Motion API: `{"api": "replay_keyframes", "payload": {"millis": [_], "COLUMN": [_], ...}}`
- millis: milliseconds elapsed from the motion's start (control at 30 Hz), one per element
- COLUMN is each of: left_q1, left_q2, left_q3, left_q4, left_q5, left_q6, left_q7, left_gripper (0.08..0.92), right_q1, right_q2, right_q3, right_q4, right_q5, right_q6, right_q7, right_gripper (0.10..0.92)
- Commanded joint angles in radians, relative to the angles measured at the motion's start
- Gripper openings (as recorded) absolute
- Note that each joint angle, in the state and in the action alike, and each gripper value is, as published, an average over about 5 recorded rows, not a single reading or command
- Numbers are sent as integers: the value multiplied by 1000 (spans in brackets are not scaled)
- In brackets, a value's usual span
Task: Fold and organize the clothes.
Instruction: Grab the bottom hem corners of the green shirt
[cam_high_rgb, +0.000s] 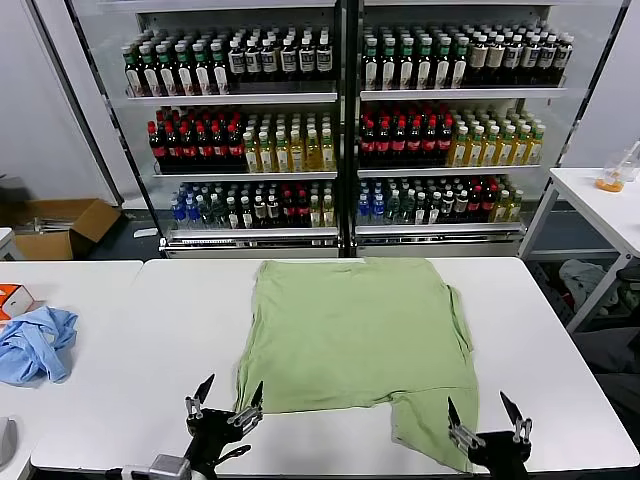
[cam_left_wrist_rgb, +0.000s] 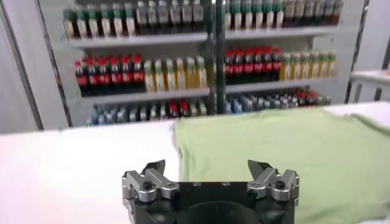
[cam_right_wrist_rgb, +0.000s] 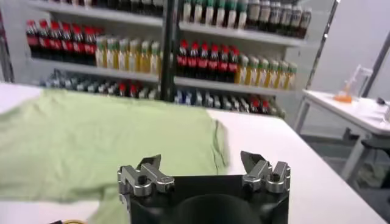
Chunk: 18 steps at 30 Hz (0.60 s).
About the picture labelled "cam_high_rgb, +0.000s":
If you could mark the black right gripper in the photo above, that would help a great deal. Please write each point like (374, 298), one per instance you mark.
(500, 457)

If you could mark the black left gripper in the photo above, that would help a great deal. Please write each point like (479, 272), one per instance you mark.
(212, 432)

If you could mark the light green t-shirt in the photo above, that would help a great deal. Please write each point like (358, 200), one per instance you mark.
(350, 340)

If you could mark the grey clothes pile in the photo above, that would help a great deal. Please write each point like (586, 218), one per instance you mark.
(582, 280)

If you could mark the black perforated panel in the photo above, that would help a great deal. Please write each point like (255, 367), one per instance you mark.
(550, 295)

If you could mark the white beverage cooler cabinet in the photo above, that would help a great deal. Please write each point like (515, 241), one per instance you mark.
(250, 248)
(440, 245)

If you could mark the white cooler shelf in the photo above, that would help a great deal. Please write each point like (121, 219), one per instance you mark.
(245, 175)
(460, 93)
(460, 2)
(450, 171)
(215, 3)
(440, 229)
(250, 233)
(230, 98)

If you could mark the dark drink bottle white label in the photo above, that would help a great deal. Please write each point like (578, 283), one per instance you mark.
(231, 212)
(246, 212)
(420, 210)
(434, 210)

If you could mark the green-label clear water bottle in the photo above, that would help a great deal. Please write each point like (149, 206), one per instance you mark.
(407, 209)
(216, 212)
(204, 212)
(394, 209)

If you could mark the small white floor object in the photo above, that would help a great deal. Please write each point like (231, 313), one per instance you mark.
(145, 232)

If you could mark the blue water bottle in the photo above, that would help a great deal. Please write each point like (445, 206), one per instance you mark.
(378, 210)
(176, 214)
(191, 212)
(363, 210)

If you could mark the dark bottle beige label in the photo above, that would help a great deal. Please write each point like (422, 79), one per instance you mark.
(259, 210)
(448, 205)
(461, 205)
(479, 56)
(273, 210)
(496, 56)

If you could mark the red-capped cola bottle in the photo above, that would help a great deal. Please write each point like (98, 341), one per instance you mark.
(217, 147)
(171, 147)
(383, 144)
(446, 144)
(288, 210)
(186, 147)
(302, 210)
(234, 147)
(414, 144)
(201, 147)
(155, 147)
(430, 144)
(398, 144)
(367, 144)
(487, 202)
(474, 202)

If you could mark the yellow juice bottle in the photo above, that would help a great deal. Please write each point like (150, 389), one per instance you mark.
(535, 148)
(491, 150)
(521, 149)
(297, 156)
(328, 212)
(500, 207)
(281, 156)
(460, 150)
(475, 150)
(314, 212)
(312, 155)
(327, 155)
(506, 150)
(250, 156)
(266, 156)
(514, 206)

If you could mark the crumpled light blue shirt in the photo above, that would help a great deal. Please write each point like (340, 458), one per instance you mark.
(35, 345)

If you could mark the grey rounded device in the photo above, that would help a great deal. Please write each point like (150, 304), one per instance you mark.
(6, 440)

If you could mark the open cardboard box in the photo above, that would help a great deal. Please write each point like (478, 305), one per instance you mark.
(55, 245)

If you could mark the orange and white box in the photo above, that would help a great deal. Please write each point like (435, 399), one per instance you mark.
(15, 300)

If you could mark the white side table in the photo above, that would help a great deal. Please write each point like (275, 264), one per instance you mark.
(590, 200)

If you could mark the glass beaker orange contents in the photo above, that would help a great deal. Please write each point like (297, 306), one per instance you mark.
(611, 182)

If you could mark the white cabinet corner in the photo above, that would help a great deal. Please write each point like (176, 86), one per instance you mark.
(9, 245)

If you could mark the tall clear glass container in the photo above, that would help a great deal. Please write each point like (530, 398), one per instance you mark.
(632, 160)

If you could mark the dark blurry object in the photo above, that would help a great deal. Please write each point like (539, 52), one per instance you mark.
(12, 195)

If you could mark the green-capped dark tea bottle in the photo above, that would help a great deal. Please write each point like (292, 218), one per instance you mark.
(133, 75)
(371, 67)
(220, 74)
(425, 67)
(407, 67)
(202, 75)
(184, 75)
(460, 66)
(167, 75)
(150, 75)
(389, 67)
(443, 67)

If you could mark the dark bottle blue-white label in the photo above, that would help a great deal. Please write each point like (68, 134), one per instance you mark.
(512, 55)
(564, 54)
(547, 55)
(529, 55)
(269, 60)
(288, 59)
(323, 58)
(252, 60)
(306, 58)
(236, 61)

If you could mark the glass cooler door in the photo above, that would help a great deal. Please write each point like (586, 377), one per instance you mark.
(90, 75)
(585, 60)

